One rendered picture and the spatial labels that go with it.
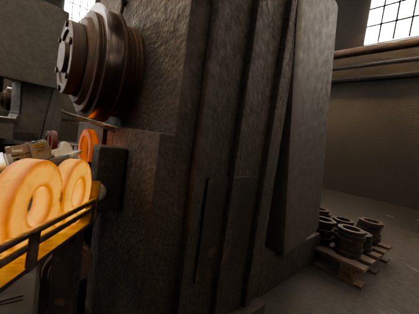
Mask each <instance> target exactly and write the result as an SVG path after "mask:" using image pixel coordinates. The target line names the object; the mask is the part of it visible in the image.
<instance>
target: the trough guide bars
mask: <svg viewBox="0 0 419 314"><path fill-rule="evenodd" d="M97 201H98V199H97V198H93V199H91V200H89V201H87V202H85V203H83V204H81V205H79V206H77V207H75V208H73V209H70V210H68V211H66V212H64V213H62V214H60V215H58V216H55V217H53V218H52V219H49V220H48V221H45V222H43V223H41V224H39V225H37V226H35V227H33V228H31V229H28V230H26V231H24V232H22V233H20V234H18V235H15V236H14V237H12V238H10V239H8V240H5V241H3V242H1V243H0V254H1V253H3V252H5V251H6V250H8V249H10V248H12V247H14V246H15V245H18V244H20V243H21V242H23V241H25V240H27V239H29V240H28V242H27V243H26V244H24V245H22V246H20V247H18V248H16V249H15V250H13V251H11V252H10V253H8V254H6V255H4V256H2V257H0V269H1V268H2V267H4V266H5V265H7V264H9V263H10V262H12V261H13V260H15V259H17V258H18V257H20V256H22V255H23V254H25V253H26V262H25V267H24V268H27V274H28V273H29V272H30V271H31V270H33V269H34V268H36V267H37V258H38V253H39V244H41V243H43V242H44V241H45V240H47V239H49V238H50V237H52V236H54V235H55V234H57V233H58V232H60V231H62V230H63V229H65V228H66V227H68V226H70V225H71V224H73V223H75V222H76V221H78V220H79V219H81V218H83V217H84V216H86V215H87V214H89V223H90V225H91V224H93V222H94V213H95V210H96V208H97V206H96V205H95V204H96V202H97ZM88 206H90V208H88V209H86V210H84V211H83V212H81V213H79V214H77V215H76V216H74V217H72V218H70V219H68V220H67V221H65V222H63V223H61V224H59V225H58V226H56V227H54V228H52V229H51V230H49V231H47V232H45V233H43V234H42V235H41V232H42V231H44V230H46V229H47V228H49V227H51V226H53V225H54V224H57V223H58V222H60V221H62V220H64V219H66V218H68V217H70V216H71V215H73V214H75V213H77V212H79V211H81V210H83V209H85V208H86V207H88Z"/></svg>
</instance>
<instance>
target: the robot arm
mask: <svg viewBox="0 0 419 314"><path fill-rule="evenodd" d="M4 149H5V150H6V152H5V154H4V153H3V152H1V153H0V174H1V173H2V172H3V171H4V170H5V169H6V168H7V167H8V166H9V165H10V164H12V163H14V162H16V158H19V159H25V158H32V159H43V160H48V161H51V162H53V163H58V162H61V161H64V160H66V159H70V158H73V157H75V156H78V155H79V154H80V153H81V152H82V150H77V151H74V150H73V149H72V147H71V146H70V145H69V143H68V142H66V141H61V142H60V145H59V147H58V148H57V149H54V150H52V152H51V148H50V146H49V144H48V141H46V140H45V139H43V140H37V141H30V142H29V141H27V142H25V143H24V144H22V145H16V146H6V147H4ZM51 153H52V154H51Z"/></svg>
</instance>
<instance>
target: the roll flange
mask: <svg viewBox="0 0 419 314"><path fill-rule="evenodd" d="M112 12H114V13H116V14H118V16H119V17H120V19H121V21H122V24H123V30H124V36H125V55H124V63H123V71H122V78H121V81H120V86H119V89H118V92H117V96H116V98H115V101H114V103H113V105H112V107H111V109H110V111H109V113H108V114H107V116H106V117H105V118H103V119H101V120H97V121H101V122H105V121H106V120H108V119H109V118H110V117H117V118H121V117H124V116H125V115H126V114H127V113H128V112H129V111H130V109H131V107H132V106H133V104H134V102H135V99H136V97H137V94H138V91H139V88H140V84H141V81H142V74H143V62H144V53H143V42H142V38H141V36H140V34H139V32H138V31H137V30H136V29H133V28H131V27H129V26H127V25H126V22H125V19H124V17H123V15H122V14H121V13H120V12H118V11H112Z"/></svg>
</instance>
